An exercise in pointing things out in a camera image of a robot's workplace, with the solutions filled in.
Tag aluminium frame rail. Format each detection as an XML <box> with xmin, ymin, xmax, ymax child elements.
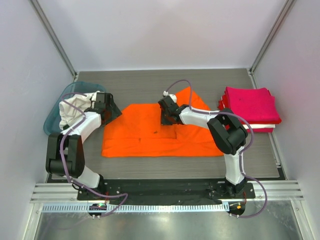
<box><xmin>30</xmin><ymin>180</ymin><xmax>304</xmax><ymax>204</ymax></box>

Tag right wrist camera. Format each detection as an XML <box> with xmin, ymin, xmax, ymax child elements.
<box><xmin>158</xmin><ymin>91</ymin><xmax>177</xmax><ymax>108</ymax></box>

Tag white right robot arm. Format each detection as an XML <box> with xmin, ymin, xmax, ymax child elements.
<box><xmin>158</xmin><ymin>100</ymin><xmax>248</xmax><ymax>198</ymax></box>

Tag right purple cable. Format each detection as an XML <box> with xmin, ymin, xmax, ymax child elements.
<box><xmin>163</xmin><ymin>79</ymin><xmax>269</xmax><ymax>220</ymax></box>

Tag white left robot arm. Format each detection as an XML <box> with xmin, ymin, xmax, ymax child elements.
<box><xmin>45</xmin><ymin>91</ymin><xmax>122</xmax><ymax>200</ymax></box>

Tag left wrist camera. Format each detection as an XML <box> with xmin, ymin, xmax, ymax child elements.
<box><xmin>90</xmin><ymin>91</ymin><xmax>107</xmax><ymax>103</ymax></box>

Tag white t shirt in basket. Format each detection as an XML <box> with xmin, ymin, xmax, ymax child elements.
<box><xmin>58</xmin><ymin>91</ymin><xmax>98</xmax><ymax>130</ymax></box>

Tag right aluminium corner post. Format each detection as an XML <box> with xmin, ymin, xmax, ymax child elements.
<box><xmin>247</xmin><ymin>0</ymin><xmax>296</xmax><ymax>76</ymax></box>

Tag orange shirt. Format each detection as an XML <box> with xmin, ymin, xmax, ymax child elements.
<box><xmin>101</xmin><ymin>103</ymin><xmax>223</xmax><ymax>158</ymax></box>

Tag white slotted cable duct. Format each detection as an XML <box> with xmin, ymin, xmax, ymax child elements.
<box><xmin>41</xmin><ymin>202</ymin><xmax>229</xmax><ymax>214</ymax></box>

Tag folded magenta t shirt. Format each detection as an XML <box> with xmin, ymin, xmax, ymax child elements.
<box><xmin>224</xmin><ymin>86</ymin><xmax>280</xmax><ymax>122</ymax></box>

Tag aluminium corner post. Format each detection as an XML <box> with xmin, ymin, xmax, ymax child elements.
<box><xmin>247</xmin><ymin>0</ymin><xmax>296</xmax><ymax>76</ymax></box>
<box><xmin>29</xmin><ymin>0</ymin><xmax>78</xmax><ymax>82</ymax></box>

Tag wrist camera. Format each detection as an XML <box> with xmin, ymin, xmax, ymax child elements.
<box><xmin>158</xmin><ymin>91</ymin><xmax>177</xmax><ymax>108</ymax></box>
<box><xmin>90</xmin><ymin>91</ymin><xmax>107</xmax><ymax>103</ymax></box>

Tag teal plastic basket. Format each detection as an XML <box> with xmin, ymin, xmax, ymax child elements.
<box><xmin>43</xmin><ymin>81</ymin><xmax>106</xmax><ymax>136</ymax></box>

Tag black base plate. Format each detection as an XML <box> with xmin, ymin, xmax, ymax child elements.
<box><xmin>76</xmin><ymin>177</ymin><xmax>256</xmax><ymax>206</ymax></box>

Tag left aluminium corner post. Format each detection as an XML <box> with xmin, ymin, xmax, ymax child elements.
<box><xmin>29</xmin><ymin>0</ymin><xmax>78</xmax><ymax>82</ymax></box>

